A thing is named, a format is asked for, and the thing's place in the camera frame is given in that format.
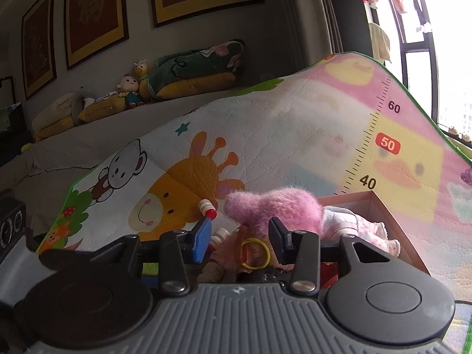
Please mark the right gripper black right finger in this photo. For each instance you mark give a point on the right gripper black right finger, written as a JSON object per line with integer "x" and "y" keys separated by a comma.
{"x": 300, "y": 249}

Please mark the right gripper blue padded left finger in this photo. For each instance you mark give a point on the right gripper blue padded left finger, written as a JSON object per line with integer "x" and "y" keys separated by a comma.
{"x": 177, "y": 249}

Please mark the pink plush doll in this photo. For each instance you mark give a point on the pink plush doll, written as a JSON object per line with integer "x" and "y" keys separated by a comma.
{"x": 248, "y": 248}

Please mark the red capped yogurt bottle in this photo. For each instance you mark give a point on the red capped yogurt bottle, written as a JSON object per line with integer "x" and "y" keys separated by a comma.
{"x": 207, "y": 209}
{"x": 219, "y": 236}

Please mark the pink cardboard box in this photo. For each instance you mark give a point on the pink cardboard box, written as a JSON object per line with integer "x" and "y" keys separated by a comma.
{"x": 368, "y": 205}

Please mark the beige folded blanket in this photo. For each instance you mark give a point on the beige folded blanket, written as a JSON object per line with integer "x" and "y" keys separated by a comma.
{"x": 54, "y": 119}

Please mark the colourful cartoon play mat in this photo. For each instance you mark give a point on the colourful cartoon play mat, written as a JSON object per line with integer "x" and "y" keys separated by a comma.
{"x": 344, "y": 126}

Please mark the yellow pillow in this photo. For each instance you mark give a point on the yellow pillow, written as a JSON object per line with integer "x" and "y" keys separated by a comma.
{"x": 104, "y": 108}

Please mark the small cartoon boy figure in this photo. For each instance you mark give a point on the small cartoon boy figure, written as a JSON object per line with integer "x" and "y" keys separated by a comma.
{"x": 128, "y": 88}

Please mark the small bird plush toy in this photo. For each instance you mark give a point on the small bird plush toy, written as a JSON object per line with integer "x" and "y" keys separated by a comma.
{"x": 141, "y": 69}

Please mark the green yellow folded cushion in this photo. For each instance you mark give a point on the green yellow folded cushion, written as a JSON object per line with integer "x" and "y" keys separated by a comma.
{"x": 191, "y": 64}

